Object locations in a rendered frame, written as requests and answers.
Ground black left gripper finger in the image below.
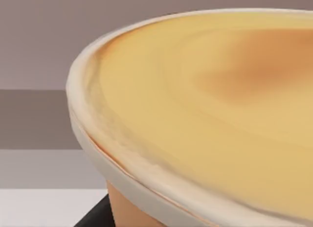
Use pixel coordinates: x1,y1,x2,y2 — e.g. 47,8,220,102
73,194,116,227

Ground orange cup with cream rim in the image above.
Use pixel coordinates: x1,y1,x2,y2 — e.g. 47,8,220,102
65,8,313,227

